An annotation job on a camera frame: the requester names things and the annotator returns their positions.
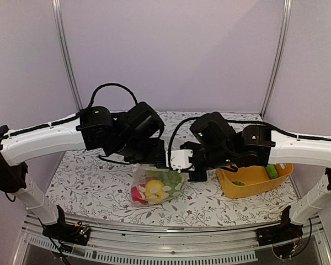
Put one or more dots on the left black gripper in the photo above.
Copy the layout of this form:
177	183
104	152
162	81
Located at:
157	155

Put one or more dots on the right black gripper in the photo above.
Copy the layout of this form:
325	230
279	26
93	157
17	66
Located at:
199	178

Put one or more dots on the clear zip top bag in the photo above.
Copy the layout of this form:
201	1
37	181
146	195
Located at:
144	173

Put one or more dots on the yellow lemon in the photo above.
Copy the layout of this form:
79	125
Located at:
154	191

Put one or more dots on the green lettuce leaf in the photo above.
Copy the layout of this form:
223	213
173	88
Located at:
238	183

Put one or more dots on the red apple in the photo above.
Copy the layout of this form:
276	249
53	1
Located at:
137	196

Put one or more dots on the green cucumber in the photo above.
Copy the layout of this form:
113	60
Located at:
271	171

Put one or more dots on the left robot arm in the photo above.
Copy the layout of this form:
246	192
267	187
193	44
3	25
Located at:
129	134

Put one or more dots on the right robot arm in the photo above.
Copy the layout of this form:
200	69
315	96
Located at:
218	145

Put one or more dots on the yellow plastic basket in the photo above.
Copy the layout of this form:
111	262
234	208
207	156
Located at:
255	179

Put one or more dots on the floral tablecloth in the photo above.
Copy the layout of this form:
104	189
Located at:
87	186

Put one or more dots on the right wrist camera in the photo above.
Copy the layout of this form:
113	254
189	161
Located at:
180	160

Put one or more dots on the aluminium front rail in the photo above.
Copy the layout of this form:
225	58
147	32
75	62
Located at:
114	242

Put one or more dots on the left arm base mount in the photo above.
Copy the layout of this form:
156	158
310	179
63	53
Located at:
78	235

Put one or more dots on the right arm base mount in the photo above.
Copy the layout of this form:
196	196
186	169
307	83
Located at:
284	238

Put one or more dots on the left aluminium post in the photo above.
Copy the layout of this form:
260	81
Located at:
58	17

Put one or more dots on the aluminium post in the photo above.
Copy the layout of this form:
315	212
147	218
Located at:
283	32
58	17

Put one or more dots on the right aluminium post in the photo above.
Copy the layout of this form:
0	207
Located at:
283	32

